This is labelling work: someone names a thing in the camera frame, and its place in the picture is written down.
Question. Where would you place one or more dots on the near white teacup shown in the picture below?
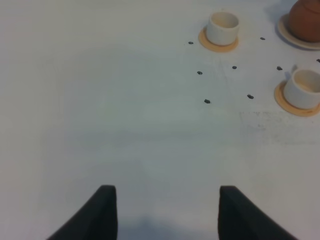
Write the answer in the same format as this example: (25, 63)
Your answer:
(302, 90)

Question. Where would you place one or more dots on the near orange coaster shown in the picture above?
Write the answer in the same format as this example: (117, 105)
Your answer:
(282, 102)

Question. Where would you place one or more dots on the far orange coaster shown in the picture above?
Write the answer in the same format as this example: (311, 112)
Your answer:
(214, 47)

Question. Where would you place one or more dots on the brown clay teapot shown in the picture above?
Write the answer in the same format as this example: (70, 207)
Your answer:
(304, 20)

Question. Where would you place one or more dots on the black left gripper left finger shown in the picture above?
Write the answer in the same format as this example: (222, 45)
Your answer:
(96, 220)

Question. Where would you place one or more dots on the beige teapot saucer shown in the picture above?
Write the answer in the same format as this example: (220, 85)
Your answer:
(283, 29)

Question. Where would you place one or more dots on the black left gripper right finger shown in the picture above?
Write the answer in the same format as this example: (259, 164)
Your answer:
(240, 219)

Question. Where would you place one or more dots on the white teacup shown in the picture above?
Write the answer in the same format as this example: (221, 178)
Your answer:
(222, 28)
(302, 90)

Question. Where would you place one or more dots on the far white teacup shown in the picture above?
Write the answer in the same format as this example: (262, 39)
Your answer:
(222, 28)

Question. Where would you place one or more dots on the orange coaster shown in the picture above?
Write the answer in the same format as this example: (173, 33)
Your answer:
(282, 102)
(214, 47)

